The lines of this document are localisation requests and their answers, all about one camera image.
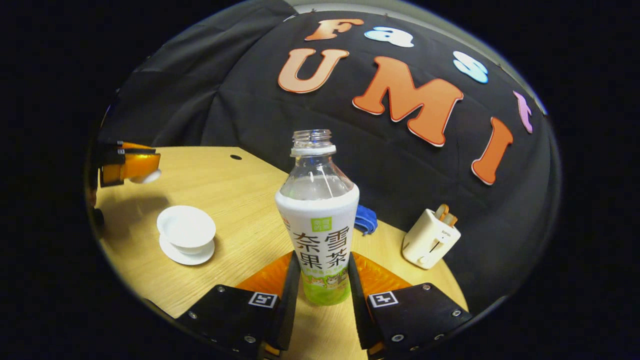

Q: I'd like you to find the white toaster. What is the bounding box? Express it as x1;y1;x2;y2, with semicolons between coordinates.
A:
401;208;461;271

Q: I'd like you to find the clear water bottle white label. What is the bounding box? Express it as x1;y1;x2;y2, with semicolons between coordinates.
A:
274;129;361;307

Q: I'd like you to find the blue cloth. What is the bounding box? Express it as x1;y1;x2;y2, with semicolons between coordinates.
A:
354;204;379;236

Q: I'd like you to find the white saucer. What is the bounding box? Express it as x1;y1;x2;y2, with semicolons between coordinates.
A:
159;232;216;266

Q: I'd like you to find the black backdrop cloth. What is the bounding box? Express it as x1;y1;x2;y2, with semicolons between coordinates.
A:
97;0;562;316

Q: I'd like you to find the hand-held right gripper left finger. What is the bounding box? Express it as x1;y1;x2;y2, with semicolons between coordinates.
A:
175;250;302;358

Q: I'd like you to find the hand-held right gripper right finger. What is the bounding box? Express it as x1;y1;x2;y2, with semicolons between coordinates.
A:
347;251;473;360

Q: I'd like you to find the white teacup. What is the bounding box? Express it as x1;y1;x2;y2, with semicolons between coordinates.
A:
156;205;217;255

